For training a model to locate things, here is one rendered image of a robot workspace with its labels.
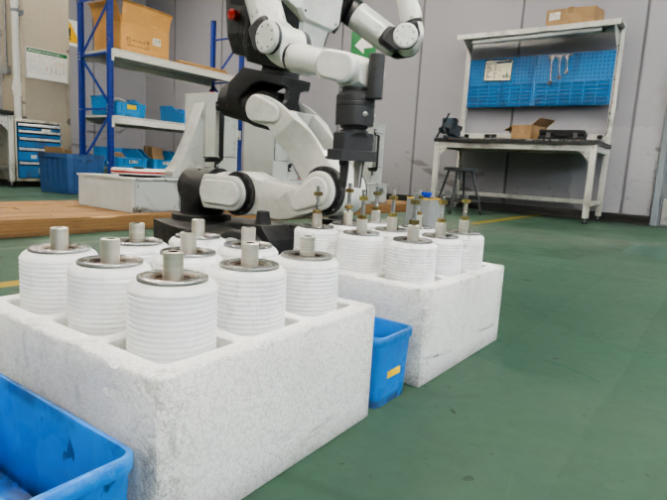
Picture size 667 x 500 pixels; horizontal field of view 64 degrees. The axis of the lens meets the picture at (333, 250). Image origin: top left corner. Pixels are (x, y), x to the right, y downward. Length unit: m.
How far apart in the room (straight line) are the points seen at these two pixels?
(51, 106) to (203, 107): 4.08
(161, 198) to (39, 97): 4.39
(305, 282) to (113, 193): 2.52
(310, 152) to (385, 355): 0.84
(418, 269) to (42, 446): 0.64
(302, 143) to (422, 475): 1.08
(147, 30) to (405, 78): 3.06
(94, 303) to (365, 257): 0.56
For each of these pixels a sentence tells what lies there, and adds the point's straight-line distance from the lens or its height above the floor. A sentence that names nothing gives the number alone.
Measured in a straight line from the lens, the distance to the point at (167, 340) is 0.57.
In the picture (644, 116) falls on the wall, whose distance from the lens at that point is 6.12.
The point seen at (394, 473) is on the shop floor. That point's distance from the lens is 0.74.
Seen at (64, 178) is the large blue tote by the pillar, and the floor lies 0.15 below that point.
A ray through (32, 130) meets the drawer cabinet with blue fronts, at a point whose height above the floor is 0.59.
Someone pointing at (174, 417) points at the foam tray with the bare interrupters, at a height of 0.14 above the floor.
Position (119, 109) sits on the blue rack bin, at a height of 0.85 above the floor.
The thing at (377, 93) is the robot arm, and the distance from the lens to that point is 1.20.
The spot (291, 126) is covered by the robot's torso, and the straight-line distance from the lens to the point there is 1.59.
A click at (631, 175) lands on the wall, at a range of 6.09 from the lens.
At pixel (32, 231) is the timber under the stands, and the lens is 2.72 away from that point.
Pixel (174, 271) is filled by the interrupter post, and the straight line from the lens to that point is 0.59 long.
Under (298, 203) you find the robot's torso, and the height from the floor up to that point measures 0.27.
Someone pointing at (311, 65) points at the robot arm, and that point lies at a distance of 1.31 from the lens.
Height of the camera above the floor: 0.38
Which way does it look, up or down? 9 degrees down
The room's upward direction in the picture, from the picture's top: 3 degrees clockwise
